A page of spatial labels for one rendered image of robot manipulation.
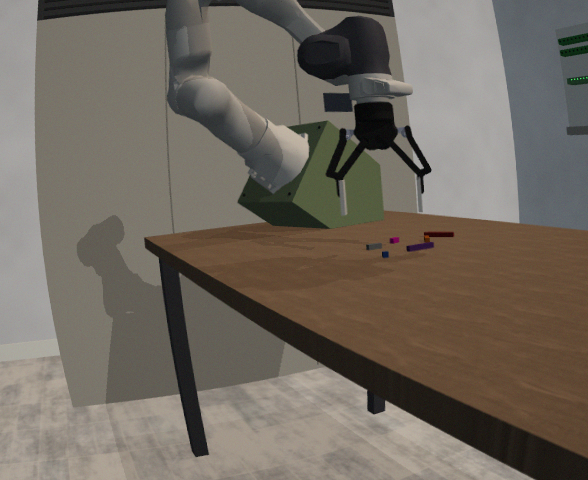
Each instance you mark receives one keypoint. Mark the purple rod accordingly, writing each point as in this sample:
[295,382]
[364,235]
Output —
[420,246]

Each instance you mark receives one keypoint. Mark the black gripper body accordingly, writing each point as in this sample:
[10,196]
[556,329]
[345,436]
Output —
[381,117]

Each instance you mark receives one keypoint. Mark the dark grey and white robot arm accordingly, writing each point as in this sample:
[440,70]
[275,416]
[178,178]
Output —
[357,46]

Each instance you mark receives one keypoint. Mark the red rod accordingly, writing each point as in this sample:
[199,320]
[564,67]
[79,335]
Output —
[439,234]

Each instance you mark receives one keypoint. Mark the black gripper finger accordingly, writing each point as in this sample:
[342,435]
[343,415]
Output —
[345,134]
[406,132]

